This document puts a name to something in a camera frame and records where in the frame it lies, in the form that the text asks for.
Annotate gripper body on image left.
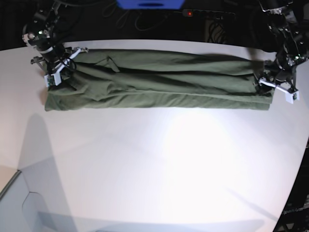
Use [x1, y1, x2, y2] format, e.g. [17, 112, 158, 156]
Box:
[30, 45, 88, 74]

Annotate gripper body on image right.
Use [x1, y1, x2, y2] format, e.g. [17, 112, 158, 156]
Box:
[254, 60, 298, 95]

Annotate green t-shirt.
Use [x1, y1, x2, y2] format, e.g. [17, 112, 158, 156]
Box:
[44, 49, 274, 111]

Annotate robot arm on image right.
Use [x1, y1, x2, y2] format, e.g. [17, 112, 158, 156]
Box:
[254, 0, 309, 102]

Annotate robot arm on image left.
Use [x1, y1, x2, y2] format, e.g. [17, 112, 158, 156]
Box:
[23, 14, 273, 103]

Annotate blue box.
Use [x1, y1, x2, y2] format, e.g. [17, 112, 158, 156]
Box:
[116, 0, 184, 10]

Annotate black power strip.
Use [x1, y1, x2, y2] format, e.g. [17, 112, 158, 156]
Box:
[182, 9, 236, 20]

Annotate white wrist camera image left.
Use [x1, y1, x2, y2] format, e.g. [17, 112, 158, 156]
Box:
[44, 73, 62, 87]

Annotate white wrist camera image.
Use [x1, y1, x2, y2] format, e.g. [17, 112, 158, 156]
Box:
[44, 73, 62, 87]
[285, 90, 300, 104]

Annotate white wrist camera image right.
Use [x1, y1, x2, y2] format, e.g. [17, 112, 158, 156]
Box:
[285, 90, 300, 104]

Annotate black coiled cables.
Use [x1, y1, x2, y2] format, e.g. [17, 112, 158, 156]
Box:
[208, 21, 229, 44]

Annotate grey looped cable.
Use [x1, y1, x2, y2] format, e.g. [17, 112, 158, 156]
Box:
[116, 9, 169, 31]

